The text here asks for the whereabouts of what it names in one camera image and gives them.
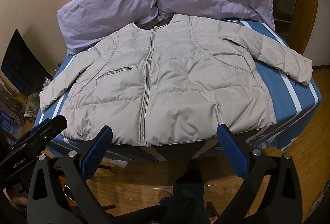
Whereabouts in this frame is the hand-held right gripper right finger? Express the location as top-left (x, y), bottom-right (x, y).
top-left (217, 123), bottom-right (303, 224)

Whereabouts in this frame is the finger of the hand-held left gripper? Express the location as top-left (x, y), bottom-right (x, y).
top-left (14, 115), bottom-right (68, 148)

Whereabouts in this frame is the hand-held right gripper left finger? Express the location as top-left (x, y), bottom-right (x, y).
top-left (27, 125), bottom-right (114, 224)

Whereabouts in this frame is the beige puffer jacket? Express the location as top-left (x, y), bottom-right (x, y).
top-left (39, 14), bottom-right (314, 147)

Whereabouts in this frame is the person's left hand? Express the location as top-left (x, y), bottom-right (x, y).
top-left (6, 188), bottom-right (28, 211)

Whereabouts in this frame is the cluttered glass side table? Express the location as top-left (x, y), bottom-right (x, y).
top-left (0, 77), bottom-right (53, 137)

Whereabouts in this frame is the black flat screen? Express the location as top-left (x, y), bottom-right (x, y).
top-left (1, 29), bottom-right (53, 97)

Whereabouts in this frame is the blue striped bed sheet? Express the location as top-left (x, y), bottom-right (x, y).
top-left (33, 18), bottom-right (323, 163)

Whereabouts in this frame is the purple duvet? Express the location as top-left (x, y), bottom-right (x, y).
top-left (57, 0), bottom-right (275, 55)

